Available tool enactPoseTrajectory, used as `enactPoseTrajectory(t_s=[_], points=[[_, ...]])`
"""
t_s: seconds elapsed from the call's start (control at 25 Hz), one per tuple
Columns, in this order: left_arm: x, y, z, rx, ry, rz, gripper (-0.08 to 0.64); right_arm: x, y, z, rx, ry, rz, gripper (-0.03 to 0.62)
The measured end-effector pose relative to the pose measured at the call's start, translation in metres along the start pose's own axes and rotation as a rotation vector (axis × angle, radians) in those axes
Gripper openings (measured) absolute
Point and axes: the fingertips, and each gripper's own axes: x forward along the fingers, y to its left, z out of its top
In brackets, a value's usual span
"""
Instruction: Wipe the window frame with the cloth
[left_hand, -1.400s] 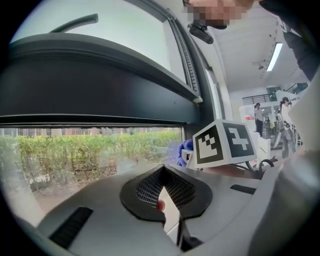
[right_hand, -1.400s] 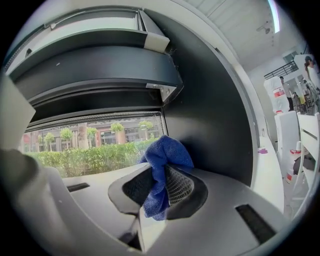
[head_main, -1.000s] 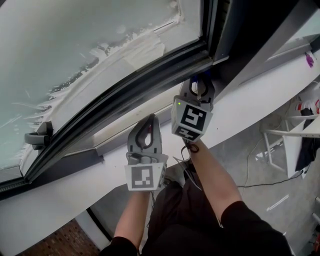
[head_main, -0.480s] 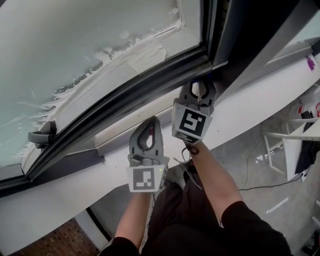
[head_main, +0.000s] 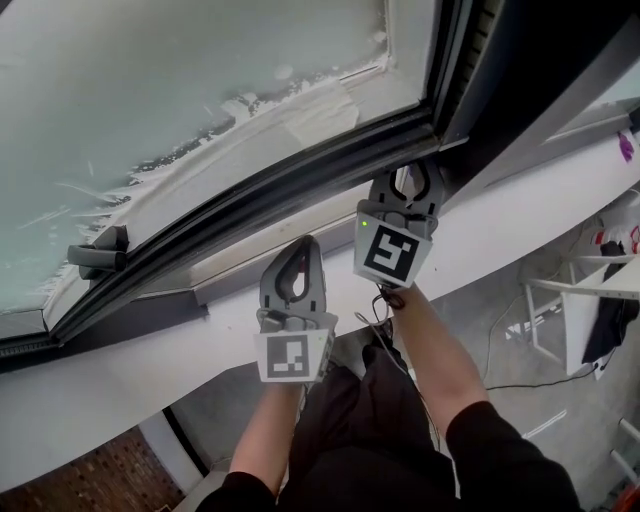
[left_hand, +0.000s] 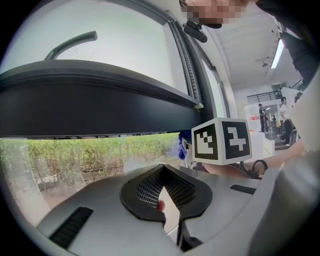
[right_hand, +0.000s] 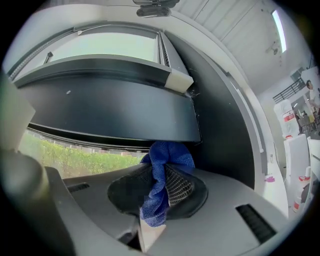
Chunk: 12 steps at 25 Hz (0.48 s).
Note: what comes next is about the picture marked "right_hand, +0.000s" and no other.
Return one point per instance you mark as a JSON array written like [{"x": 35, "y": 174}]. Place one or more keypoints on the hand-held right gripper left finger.
[{"x": 100, "y": 200}]

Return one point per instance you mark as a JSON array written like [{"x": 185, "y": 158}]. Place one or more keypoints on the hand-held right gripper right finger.
[{"x": 220, "y": 220}]

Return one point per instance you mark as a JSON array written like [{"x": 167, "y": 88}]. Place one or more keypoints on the blue cleaning cloth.
[{"x": 160, "y": 160}]

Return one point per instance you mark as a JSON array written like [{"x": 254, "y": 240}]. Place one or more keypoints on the dark window frame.
[{"x": 112, "y": 110}]

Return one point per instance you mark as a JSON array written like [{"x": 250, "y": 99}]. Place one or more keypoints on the green hedge outside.
[{"x": 82, "y": 157}]

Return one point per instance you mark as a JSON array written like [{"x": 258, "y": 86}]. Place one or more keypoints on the small purple rag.
[{"x": 270, "y": 179}]

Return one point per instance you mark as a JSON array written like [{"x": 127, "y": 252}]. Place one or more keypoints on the water dispenser bottles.
[{"x": 286, "y": 117}]

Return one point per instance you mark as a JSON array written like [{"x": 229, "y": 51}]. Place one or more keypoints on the black metal railing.
[{"x": 290, "y": 90}]

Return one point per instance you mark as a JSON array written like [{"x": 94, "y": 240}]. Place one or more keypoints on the ceiling light strip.
[{"x": 279, "y": 30}]

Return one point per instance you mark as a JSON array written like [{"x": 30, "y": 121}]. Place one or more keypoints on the black head camera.
[{"x": 153, "y": 10}]

